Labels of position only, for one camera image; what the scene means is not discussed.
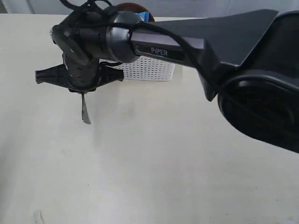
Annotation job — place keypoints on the white plastic perforated basket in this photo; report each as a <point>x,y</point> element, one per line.
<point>147,69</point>

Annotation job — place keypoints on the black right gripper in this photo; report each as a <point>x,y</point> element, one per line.
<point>80,71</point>

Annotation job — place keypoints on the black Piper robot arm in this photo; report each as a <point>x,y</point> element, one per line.
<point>248,61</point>

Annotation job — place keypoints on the silver metal fork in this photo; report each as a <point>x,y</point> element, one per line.
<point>84,113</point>

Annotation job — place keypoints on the dark brown round plate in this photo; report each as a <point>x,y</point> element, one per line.
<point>135,8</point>

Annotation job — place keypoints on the blue Lays chips bag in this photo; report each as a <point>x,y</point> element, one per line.
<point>145,16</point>

